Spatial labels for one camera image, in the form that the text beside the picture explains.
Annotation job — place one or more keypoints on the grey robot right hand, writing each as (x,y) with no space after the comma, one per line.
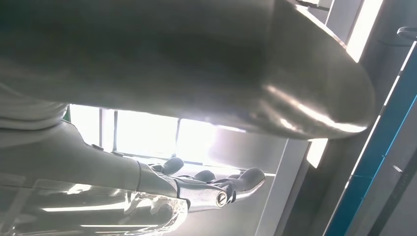
(163,58)

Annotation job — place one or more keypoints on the green conveyor belt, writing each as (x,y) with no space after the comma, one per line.
(374,156)

